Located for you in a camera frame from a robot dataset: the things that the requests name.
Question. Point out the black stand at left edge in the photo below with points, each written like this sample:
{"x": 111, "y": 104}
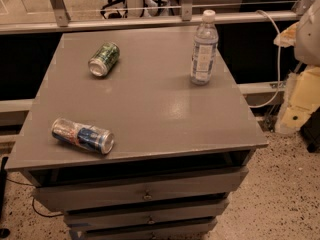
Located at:
{"x": 4, "y": 232}

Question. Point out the green soda can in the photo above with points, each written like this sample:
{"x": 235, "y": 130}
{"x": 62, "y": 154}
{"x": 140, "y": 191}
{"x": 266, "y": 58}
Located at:
{"x": 104, "y": 59}

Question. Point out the clear blue-labelled plastic bottle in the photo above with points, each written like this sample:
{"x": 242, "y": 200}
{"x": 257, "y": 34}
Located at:
{"x": 205, "y": 44}

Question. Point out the middle grey drawer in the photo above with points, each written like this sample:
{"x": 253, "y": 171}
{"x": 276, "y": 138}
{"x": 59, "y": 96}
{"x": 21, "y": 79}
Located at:
{"x": 146, "y": 213}

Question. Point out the grey drawer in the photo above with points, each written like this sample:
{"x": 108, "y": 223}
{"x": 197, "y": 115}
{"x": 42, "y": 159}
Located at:
{"x": 146, "y": 213}
{"x": 155, "y": 231}
{"x": 141, "y": 189}

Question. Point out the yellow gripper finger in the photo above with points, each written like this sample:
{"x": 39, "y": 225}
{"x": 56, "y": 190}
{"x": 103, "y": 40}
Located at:
{"x": 287, "y": 37}
{"x": 301, "y": 100}

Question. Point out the bottom grey drawer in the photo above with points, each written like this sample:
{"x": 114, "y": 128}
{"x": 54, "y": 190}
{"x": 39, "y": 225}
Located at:
{"x": 155, "y": 231}

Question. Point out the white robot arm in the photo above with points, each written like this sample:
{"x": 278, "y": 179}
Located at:
{"x": 307, "y": 46}

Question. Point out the blue and silver can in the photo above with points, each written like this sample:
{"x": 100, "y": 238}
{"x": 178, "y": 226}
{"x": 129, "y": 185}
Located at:
{"x": 87, "y": 137}

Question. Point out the black office chair base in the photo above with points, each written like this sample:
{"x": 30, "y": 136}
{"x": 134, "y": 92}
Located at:
{"x": 114, "y": 9}

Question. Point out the grey drawer cabinet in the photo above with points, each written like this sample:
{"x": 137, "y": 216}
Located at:
{"x": 162, "y": 123}

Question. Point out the top grey drawer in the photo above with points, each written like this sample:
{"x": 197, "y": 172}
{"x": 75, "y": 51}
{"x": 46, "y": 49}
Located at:
{"x": 141, "y": 189}

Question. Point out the upper metal rail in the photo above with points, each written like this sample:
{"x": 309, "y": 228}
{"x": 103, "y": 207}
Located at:
{"x": 147, "y": 22}

